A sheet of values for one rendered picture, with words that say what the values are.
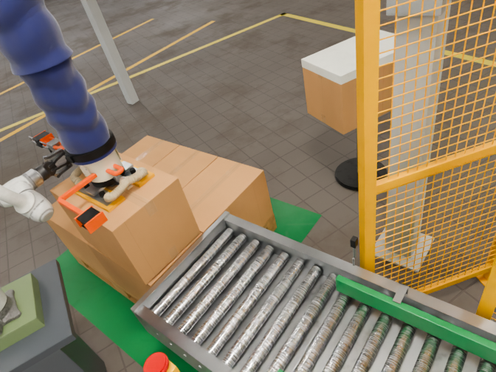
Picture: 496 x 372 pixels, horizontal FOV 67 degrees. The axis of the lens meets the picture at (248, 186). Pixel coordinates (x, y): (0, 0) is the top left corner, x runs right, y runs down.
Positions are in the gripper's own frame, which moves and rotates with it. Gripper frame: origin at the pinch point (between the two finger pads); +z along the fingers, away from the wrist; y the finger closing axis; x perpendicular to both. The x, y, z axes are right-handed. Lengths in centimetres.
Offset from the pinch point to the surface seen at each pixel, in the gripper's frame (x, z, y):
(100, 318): -5, -41, 108
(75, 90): 36, 2, -39
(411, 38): 137, 94, -28
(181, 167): -1, 59, 54
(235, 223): 73, 30, 49
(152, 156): -35, 60, 54
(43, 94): 32, -8, -43
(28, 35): 37, -4, -64
